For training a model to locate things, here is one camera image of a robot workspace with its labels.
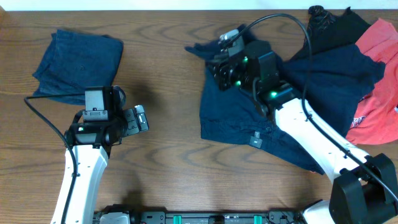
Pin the red printed t-shirt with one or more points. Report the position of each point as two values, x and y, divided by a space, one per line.
375 120

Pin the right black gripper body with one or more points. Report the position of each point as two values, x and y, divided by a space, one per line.
229 78

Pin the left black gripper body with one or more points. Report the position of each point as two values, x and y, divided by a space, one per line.
130 123

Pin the black orange patterned garment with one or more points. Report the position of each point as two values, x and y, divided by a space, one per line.
319 19

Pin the folded dark blue shorts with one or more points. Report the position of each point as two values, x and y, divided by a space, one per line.
75 61

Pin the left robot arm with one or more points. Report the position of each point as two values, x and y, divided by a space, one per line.
93 132

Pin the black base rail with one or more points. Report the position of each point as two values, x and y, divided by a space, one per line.
118 213

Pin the dark blue shorts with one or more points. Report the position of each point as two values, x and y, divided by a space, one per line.
336 81
75 61

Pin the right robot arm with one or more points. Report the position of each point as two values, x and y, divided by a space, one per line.
364 187

